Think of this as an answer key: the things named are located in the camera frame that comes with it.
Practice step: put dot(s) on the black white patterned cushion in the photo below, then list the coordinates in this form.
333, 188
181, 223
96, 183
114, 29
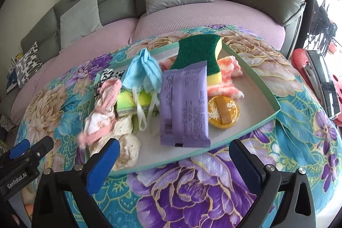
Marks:
28, 65

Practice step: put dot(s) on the orange round powder puff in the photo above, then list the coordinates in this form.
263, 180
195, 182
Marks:
229, 110

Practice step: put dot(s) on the purple wipes packet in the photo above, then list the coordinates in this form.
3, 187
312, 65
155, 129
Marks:
184, 105

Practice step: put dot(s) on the floral blanket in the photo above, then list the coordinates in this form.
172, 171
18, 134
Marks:
187, 190

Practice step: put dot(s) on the pink white striped cloth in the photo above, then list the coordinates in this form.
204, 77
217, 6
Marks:
227, 67

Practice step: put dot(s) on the light green cloth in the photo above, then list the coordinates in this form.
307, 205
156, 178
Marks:
135, 125

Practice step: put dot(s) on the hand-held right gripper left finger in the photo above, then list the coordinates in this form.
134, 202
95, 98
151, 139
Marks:
103, 164

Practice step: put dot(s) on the blue face mask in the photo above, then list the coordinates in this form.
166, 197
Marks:
141, 70

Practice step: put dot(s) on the pink patterned small cloth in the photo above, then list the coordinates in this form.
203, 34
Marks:
107, 91

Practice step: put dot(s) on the cream lace cloth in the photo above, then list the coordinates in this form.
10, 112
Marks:
128, 147

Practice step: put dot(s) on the green yellow scouring sponge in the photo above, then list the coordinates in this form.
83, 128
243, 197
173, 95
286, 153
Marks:
197, 51

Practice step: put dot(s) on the red perforated stool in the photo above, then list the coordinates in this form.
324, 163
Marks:
298, 59

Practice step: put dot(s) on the plain grey cushion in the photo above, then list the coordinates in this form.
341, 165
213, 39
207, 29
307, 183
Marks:
80, 19

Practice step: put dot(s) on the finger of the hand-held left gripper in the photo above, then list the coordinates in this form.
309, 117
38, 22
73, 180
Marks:
18, 147
37, 149

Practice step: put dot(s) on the black printed clothing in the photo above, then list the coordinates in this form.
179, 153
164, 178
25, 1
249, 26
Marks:
320, 27

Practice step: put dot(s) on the teal shallow cardboard box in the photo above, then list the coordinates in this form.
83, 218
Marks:
245, 99

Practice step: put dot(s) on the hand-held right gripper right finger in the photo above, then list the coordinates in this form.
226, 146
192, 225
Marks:
244, 166

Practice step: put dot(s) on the zebra print cloth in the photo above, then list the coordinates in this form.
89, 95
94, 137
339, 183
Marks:
109, 74

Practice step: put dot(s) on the green tissue packet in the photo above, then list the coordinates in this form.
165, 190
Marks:
128, 99

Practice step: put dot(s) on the stack of booklets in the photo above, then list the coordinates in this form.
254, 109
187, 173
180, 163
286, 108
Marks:
17, 57

